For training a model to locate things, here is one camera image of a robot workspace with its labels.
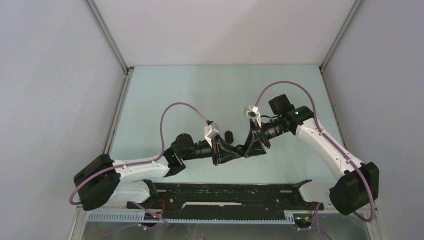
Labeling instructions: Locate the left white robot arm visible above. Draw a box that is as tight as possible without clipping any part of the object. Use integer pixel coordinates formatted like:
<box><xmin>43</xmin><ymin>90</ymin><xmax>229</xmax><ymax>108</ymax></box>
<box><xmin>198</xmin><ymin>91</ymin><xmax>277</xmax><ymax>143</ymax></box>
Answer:
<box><xmin>73</xmin><ymin>133</ymin><xmax>244</xmax><ymax>211</ymax></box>

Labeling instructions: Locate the purple cable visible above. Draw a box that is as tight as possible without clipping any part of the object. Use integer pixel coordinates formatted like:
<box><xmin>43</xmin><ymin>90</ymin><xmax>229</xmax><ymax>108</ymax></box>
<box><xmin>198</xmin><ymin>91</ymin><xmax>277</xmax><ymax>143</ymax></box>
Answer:
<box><xmin>68</xmin><ymin>101</ymin><xmax>211</xmax><ymax>231</ymax></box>
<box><xmin>254</xmin><ymin>80</ymin><xmax>377</xmax><ymax>240</ymax></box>

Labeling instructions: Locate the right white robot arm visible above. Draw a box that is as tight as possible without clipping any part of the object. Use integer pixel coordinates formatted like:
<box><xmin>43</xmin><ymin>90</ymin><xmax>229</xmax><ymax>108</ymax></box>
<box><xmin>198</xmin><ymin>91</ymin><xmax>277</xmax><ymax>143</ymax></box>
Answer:
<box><xmin>244</xmin><ymin>94</ymin><xmax>380</xmax><ymax>216</ymax></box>

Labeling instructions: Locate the right aluminium frame post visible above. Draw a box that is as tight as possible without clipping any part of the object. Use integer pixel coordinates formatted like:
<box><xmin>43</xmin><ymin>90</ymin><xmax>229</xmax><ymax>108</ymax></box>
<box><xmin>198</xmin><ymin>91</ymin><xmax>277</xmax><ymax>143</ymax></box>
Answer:
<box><xmin>319</xmin><ymin>0</ymin><xmax>365</xmax><ymax>74</ymax></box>

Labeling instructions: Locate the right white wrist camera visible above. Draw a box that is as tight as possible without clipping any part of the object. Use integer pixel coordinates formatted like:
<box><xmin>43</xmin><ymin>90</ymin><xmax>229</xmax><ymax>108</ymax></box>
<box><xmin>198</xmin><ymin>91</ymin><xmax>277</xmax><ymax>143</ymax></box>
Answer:
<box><xmin>244</xmin><ymin>105</ymin><xmax>262</xmax><ymax>127</ymax></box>

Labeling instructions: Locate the grey slotted cable duct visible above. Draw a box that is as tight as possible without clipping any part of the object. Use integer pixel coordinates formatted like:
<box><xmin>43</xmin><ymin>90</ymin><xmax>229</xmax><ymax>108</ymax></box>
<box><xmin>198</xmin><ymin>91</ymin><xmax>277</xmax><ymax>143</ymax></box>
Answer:
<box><xmin>86</xmin><ymin>212</ymin><xmax>296</xmax><ymax>225</ymax></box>

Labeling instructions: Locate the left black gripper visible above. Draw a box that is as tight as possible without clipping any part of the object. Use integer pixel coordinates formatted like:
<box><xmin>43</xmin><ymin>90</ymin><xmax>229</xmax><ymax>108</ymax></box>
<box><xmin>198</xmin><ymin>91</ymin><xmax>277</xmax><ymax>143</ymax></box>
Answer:
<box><xmin>181</xmin><ymin>133</ymin><xmax>240</xmax><ymax>166</ymax></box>

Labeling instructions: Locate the left aluminium frame post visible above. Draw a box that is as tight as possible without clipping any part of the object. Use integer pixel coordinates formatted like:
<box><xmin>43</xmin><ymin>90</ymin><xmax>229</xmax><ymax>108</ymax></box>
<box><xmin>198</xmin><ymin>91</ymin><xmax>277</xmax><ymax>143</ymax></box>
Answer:
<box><xmin>83</xmin><ymin>0</ymin><xmax>130</xmax><ymax>75</ymax></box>

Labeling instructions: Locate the black oval charging case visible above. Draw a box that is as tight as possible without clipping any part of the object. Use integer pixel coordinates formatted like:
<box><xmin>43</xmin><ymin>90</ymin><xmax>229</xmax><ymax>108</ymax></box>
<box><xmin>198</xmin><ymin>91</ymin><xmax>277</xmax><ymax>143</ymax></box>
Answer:
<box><xmin>224</xmin><ymin>130</ymin><xmax>234</xmax><ymax>144</ymax></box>

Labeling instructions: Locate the black mounting base rail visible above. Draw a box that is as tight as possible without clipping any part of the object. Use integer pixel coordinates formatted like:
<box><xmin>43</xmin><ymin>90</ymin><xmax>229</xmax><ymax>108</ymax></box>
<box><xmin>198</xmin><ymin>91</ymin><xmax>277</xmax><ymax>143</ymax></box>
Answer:
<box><xmin>140</xmin><ymin>181</ymin><xmax>324</xmax><ymax>222</ymax></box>

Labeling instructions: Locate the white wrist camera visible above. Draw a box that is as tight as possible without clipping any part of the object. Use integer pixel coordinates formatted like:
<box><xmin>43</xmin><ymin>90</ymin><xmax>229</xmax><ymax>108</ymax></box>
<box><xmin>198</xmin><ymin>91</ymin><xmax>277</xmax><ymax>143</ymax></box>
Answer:
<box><xmin>244</xmin><ymin>105</ymin><xmax>262</xmax><ymax>127</ymax></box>
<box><xmin>203</xmin><ymin>120</ymin><xmax>220</xmax><ymax>147</ymax></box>

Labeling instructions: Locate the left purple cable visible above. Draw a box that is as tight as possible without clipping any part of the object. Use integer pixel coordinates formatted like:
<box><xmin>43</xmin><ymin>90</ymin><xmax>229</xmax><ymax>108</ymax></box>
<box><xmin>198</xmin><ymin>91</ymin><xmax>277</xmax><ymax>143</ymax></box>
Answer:
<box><xmin>68</xmin><ymin>101</ymin><xmax>211</xmax><ymax>231</ymax></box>

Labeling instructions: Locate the black gold-striped charging case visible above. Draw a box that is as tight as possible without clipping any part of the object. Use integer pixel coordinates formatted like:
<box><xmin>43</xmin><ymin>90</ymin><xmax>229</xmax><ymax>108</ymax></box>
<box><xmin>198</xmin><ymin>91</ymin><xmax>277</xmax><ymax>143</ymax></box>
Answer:
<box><xmin>236</xmin><ymin>144</ymin><xmax>245</xmax><ymax>152</ymax></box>

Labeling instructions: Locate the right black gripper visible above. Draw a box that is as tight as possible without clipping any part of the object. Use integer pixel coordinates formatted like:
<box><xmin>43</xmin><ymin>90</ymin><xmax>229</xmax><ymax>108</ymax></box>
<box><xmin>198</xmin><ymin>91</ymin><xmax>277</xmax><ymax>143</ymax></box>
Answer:
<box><xmin>243</xmin><ymin>116</ymin><xmax>290</xmax><ymax>158</ymax></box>

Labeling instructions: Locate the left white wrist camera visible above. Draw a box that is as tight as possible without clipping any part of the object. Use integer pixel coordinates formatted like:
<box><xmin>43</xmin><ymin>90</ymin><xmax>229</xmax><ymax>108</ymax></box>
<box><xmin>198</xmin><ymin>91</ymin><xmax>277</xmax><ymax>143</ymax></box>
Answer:
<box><xmin>203</xmin><ymin>120</ymin><xmax>220</xmax><ymax>147</ymax></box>

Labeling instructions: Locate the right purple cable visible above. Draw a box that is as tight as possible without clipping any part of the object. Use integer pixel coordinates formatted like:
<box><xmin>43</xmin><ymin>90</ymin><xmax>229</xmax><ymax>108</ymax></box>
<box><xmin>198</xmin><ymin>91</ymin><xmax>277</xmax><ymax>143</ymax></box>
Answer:
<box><xmin>254</xmin><ymin>80</ymin><xmax>377</xmax><ymax>240</ymax></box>

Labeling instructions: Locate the aluminium frame post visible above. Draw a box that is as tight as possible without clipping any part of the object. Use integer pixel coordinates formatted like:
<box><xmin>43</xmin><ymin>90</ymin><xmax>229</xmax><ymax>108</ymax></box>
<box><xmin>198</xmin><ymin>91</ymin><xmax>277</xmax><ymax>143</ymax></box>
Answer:
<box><xmin>83</xmin><ymin>0</ymin><xmax>130</xmax><ymax>75</ymax></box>
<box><xmin>319</xmin><ymin>0</ymin><xmax>365</xmax><ymax>74</ymax></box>

